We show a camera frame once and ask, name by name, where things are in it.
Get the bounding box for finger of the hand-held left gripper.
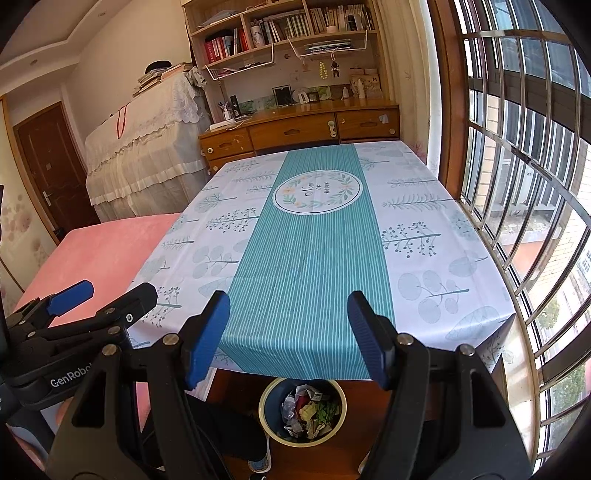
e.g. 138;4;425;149
10;279;96;330
32;282;158;358

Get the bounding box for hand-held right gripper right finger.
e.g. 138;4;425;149
347;291;532;480

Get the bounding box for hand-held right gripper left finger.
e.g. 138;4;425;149
44;291;232;480

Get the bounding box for round waste bin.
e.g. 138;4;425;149
259;377;347;445

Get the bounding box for pink bed cover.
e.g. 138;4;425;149
9;212;185;435

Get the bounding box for green plastic leaves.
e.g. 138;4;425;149
316;399;340;423

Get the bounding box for person's leg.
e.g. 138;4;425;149
185;397;271;462

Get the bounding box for tree print tablecloth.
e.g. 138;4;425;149
124;141;515;402

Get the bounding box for brown wooden door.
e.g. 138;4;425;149
13;102;100;245

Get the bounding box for person's slipper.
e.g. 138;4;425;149
247;452;273;474

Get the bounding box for lace covered piano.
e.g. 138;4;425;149
84;69;211;222

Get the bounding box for wooden drawer cabinet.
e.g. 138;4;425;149
198;99;402;178

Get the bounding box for stack of books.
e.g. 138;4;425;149
134;62;192;96

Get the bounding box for metal window grille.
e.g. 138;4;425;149
455;0;591;462

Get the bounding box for wooden bookshelf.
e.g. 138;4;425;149
181;0;393;112

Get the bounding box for white wire rack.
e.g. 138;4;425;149
288;30;369;61
205;44;275;80

